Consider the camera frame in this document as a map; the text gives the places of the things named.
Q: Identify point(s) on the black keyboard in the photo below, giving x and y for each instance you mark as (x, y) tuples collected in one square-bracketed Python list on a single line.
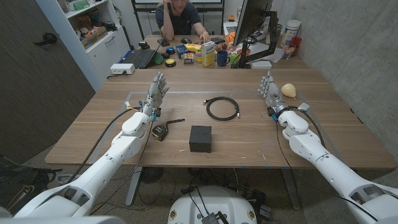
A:
[(217, 40)]

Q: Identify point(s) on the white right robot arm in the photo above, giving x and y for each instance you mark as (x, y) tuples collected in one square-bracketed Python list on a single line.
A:
[(329, 168)]

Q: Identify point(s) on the black square box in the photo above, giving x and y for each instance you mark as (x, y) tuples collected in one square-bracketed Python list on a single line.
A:
[(200, 138)]

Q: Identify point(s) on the black phone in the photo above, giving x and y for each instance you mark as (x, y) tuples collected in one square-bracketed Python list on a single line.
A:
[(163, 42)]

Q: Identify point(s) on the dark blue mug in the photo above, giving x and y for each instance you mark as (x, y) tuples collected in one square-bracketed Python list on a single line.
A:
[(222, 58)]

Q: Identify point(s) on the cream balloon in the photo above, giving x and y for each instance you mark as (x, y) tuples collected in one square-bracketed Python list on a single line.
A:
[(288, 90)]

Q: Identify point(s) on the yellow black button puck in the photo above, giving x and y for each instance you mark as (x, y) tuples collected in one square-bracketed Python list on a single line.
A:
[(170, 63)]

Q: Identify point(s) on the small orange basketball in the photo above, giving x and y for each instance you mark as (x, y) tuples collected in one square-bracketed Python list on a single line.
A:
[(230, 38)]

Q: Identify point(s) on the grey table leg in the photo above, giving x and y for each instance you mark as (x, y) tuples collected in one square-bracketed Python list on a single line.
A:
[(291, 189), (133, 186)]

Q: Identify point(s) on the small colourful box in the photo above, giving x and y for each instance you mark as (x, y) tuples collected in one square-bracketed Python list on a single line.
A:
[(188, 58)]

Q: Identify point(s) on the green ball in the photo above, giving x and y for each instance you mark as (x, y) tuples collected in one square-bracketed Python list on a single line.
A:
[(159, 59)]

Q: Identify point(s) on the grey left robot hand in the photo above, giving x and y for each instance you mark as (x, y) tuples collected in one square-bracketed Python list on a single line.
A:
[(155, 93)]

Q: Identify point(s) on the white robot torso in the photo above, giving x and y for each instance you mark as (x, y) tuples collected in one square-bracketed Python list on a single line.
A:
[(213, 202)]

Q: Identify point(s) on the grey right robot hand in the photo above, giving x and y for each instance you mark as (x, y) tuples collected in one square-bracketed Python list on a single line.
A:
[(273, 95)]

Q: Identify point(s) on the flat white box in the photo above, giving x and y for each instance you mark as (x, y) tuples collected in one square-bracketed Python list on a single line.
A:
[(261, 64)]

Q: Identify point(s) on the white power box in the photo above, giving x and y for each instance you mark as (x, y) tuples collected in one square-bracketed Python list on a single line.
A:
[(122, 68)]

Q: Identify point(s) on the yellow white carton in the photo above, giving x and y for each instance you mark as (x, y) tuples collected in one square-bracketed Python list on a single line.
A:
[(208, 54)]

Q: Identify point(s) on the green cup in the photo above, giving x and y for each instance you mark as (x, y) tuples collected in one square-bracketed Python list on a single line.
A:
[(234, 58)]

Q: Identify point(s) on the cardboard box with toys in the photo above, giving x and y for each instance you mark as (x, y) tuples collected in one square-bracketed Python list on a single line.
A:
[(93, 39)]

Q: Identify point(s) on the blue box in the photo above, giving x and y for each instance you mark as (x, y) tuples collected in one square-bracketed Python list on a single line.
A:
[(181, 51)]

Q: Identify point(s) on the white shelf cabinet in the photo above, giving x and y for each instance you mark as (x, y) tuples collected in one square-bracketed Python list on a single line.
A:
[(102, 54)]

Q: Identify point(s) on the black round fan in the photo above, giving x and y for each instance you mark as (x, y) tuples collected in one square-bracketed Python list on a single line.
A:
[(151, 175)]

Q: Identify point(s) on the white shoe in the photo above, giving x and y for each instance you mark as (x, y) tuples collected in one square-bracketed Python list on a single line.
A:
[(65, 178)]

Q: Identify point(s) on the black laptop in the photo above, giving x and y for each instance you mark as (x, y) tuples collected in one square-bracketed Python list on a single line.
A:
[(141, 57)]

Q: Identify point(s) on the black bag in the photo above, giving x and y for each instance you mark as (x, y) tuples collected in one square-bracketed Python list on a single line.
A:
[(18, 183)]

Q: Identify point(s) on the red cup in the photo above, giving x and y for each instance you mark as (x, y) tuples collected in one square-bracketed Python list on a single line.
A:
[(296, 43)]

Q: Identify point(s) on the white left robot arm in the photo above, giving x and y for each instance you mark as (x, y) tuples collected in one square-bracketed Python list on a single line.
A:
[(102, 168)]

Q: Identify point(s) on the black yellow measuring tape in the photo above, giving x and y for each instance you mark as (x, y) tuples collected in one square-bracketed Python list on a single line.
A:
[(159, 132)]

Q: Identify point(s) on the black computer monitor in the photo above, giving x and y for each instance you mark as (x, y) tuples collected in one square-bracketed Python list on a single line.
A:
[(252, 15)]

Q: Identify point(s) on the small grey electronics box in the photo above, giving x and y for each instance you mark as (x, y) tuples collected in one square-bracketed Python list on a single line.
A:
[(211, 219)]

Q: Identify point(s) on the white printed canister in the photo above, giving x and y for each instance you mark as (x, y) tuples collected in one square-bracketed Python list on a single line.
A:
[(290, 32)]

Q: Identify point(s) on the blue black puck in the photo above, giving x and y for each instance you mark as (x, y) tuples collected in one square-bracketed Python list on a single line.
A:
[(170, 50)]

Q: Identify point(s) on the black computer mouse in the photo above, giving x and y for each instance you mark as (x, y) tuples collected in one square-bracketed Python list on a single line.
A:
[(186, 40)]

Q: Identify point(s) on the person in dark shirt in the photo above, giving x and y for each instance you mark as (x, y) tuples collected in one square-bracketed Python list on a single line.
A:
[(182, 21)]

